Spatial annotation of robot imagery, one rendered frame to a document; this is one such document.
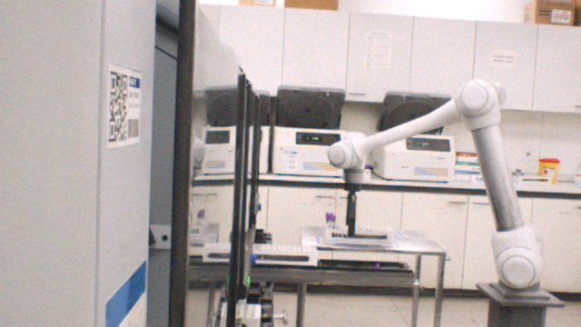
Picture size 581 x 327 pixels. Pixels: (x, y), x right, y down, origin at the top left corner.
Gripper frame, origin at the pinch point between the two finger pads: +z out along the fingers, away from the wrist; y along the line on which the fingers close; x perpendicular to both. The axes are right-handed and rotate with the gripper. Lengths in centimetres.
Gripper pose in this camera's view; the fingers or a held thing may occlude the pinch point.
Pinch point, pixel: (349, 229)
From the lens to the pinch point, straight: 253.3
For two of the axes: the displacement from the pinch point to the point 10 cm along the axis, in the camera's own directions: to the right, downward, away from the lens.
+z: -0.5, 10.0, 0.8
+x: -10.0, -0.5, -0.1
